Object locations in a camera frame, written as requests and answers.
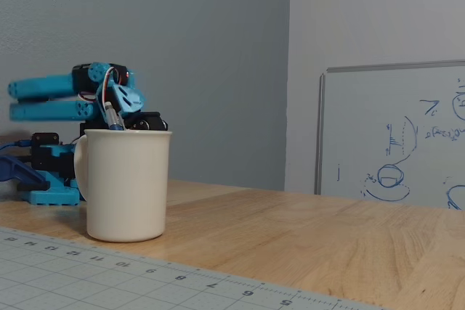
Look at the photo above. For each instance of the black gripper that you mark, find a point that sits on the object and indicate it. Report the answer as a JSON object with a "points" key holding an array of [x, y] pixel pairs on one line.
{"points": [[152, 125]]}

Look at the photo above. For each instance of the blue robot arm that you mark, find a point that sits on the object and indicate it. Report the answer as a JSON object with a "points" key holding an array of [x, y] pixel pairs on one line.
{"points": [[43, 86]]}

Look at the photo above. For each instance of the blue black robot base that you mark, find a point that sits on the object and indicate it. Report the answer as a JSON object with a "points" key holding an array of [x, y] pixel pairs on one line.
{"points": [[54, 186]]}

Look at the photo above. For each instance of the blue silver pen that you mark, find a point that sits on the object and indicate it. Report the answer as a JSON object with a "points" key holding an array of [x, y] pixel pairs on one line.
{"points": [[113, 117]]}

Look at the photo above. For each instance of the white ceramic mug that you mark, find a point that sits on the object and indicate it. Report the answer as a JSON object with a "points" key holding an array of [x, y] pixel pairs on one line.
{"points": [[127, 186]]}

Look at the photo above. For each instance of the dark blue table clamp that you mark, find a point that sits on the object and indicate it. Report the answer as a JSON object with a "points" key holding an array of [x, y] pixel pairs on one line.
{"points": [[18, 174]]}

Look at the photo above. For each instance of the grey gridded cutting mat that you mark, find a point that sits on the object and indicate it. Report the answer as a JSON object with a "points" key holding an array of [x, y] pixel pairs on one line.
{"points": [[91, 281]]}

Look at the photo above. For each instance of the whiteboard with blue drawings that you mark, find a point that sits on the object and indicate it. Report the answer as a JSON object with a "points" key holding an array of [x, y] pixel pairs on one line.
{"points": [[363, 135]]}

